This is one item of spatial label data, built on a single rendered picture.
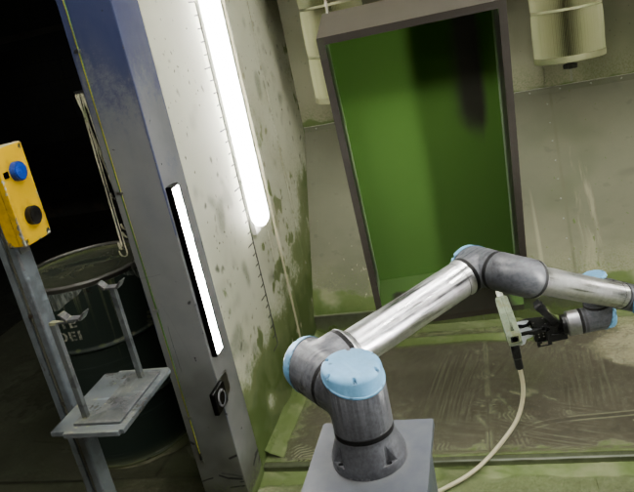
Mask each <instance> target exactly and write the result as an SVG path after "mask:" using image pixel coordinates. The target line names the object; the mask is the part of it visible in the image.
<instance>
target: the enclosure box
mask: <svg viewBox="0 0 634 492"><path fill-rule="evenodd" d="M316 41H317V48H318V53H319V57H320V62H321V66H322V71H323V75H324V80H325V84H326V88H327V93H328V96H329V101H330V105H331V110H332V114H333V119H334V123H335V128H336V132H337V137H338V141H339V145H340V149H341V154H342V158H343V163H344V167H345V172H346V176H347V181H348V185H349V190H350V193H351V197H352V202H353V206H354V211H355V215H356V220H357V224H358V229H359V237H360V241H361V246H362V250H363V254H364V258H365V263H366V267H367V272H368V276H369V281H370V285H371V290H372V294H373V299H374V303H375V306H376V310H377V309H379V308H381V307H382V306H384V305H385V304H387V303H389V302H390V301H392V300H393V299H395V298H396V297H398V296H400V295H401V294H403V293H404V292H406V291H407V290H409V289H411V288H412V287H414V286H415V285H417V284H418V283H420V282H422V281H423V280H425V279H426V278H428V277H429V276H431V275H433V274H434V273H436V272H437V271H439V270H440V269H442V268H443V267H446V266H447V265H449V263H450V262H451V258H453V257H454V256H453V255H454V253H455V252H456V251H457V250H458V249H459V248H461V247H463V246H465V245H480V246H483V247H485V248H489V249H493V250H497V251H501V252H506V253H510V254H514V255H518V256H523V257H526V256H527V248H526V236H525V224H524V211H523V199H522V187H521V175H520V162H519V151H518V139H517V126H516V114H515V102H514V90H513V77H512V65H511V53H510V41H509V28H508V17H507V4H506V0H383V1H378V2H374V3H369V4H365V5H360V6H355V7H352V8H347V9H343V10H338V11H334V12H329V13H328V14H326V13H324V14H322V15H321V19H320V23H319V27H318V32H317V39H316ZM496 297H497V296H496V293H495V291H494V290H491V289H488V288H482V289H481V290H479V291H478V292H476V293H475V294H473V295H470V296H469V297H467V298H466V299H464V300H463V301H461V302H460V303H458V304H457V305H455V306H454V307H452V308H450V309H449V310H447V311H446V312H444V313H443V314H441V315H440V316H439V317H437V318H436V319H434V320H433V321H431V322H434V321H441V320H448V319H455V318H462V317H469V316H476V315H484V314H491V313H498V309H497V306H496V302H495V298H496Z"/></svg>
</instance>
